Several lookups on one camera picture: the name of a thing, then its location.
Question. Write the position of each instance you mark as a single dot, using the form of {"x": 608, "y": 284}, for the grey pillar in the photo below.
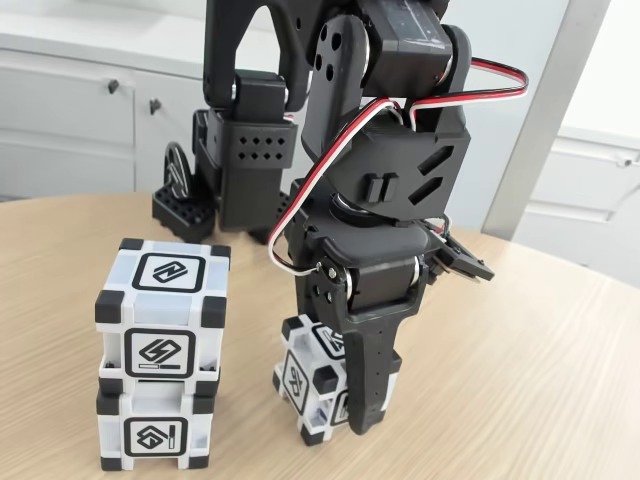
{"x": 545, "y": 125}

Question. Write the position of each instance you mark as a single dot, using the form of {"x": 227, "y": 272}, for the dark cabinet lock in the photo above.
{"x": 154, "y": 106}
{"x": 111, "y": 86}

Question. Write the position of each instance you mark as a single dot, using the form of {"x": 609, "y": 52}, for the white cube lightning symbol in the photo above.
{"x": 165, "y": 270}

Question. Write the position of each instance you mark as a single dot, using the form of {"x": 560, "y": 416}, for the white cube stacked-squares symbol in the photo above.
{"x": 155, "y": 435}

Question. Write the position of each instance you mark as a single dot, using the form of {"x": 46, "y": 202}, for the silver cabinet lock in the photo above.
{"x": 625, "y": 161}

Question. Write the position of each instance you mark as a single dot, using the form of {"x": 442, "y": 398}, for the white cube paperclip symbol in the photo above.
{"x": 295, "y": 380}

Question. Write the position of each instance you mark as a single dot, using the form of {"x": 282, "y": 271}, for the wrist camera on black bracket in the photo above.
{"x": 465, "y": 265}

